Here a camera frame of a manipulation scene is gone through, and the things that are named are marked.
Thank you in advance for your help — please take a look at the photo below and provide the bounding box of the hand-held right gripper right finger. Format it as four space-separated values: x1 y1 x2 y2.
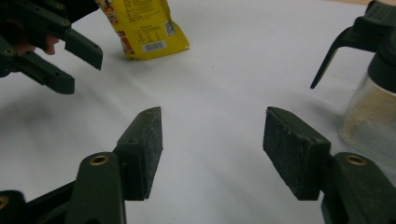
262 106 396 224

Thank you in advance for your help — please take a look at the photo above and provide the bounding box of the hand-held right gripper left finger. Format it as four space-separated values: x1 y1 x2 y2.
64 106 163 224

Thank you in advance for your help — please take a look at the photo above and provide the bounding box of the yellow spout pouch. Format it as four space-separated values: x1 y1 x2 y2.
94 0 191 61

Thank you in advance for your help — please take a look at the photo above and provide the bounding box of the white paper sheet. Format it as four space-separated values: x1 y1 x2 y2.
0 0 396 224

